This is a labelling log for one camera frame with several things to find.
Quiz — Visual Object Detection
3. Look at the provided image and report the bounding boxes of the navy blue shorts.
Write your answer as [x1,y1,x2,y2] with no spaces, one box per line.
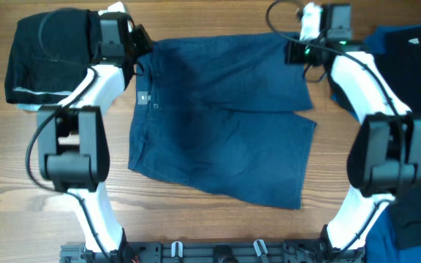
[128,34,316,209]

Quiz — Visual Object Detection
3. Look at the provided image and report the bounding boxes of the folded black garment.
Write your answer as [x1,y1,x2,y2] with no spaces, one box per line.
[4,8,101,104]

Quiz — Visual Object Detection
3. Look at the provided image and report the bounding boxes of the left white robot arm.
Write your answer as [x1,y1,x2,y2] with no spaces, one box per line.
[26,20,153,262]

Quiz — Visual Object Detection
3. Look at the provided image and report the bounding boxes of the folded white garment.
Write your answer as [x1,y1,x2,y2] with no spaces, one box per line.
[13,87,72,111]

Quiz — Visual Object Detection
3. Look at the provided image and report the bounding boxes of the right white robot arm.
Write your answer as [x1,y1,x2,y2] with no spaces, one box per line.
[287,39,421,256]

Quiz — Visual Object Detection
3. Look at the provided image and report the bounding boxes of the blue garment under polo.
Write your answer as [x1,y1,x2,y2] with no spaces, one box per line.
[330,23,421,263]

